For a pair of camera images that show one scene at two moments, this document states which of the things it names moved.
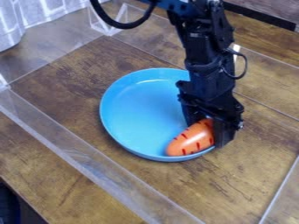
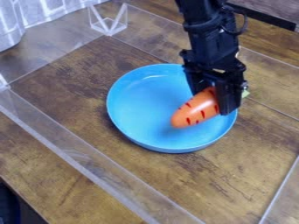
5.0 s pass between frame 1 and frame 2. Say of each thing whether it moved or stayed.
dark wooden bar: stayed
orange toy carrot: moved
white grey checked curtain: stayed
